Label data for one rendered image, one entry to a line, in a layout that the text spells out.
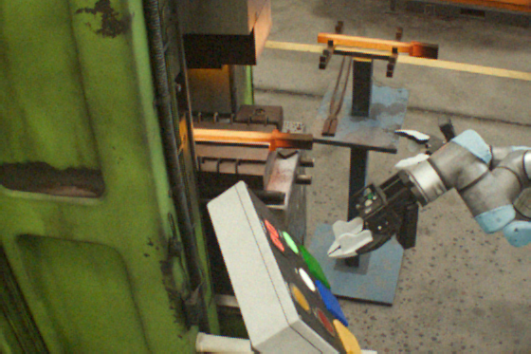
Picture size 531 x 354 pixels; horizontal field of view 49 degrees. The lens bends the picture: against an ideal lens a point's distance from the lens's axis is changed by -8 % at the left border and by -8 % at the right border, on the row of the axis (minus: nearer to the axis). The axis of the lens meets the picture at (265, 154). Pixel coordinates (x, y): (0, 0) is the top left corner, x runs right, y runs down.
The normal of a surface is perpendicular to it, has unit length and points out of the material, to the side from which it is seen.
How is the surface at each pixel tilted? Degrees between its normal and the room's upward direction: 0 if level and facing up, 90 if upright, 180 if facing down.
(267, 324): 30
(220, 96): 90
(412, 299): 0
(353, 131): 0
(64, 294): 90
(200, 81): 90
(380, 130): 0
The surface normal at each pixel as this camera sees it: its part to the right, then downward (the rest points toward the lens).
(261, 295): -0.52, -0.61
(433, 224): -0.04, -0.81
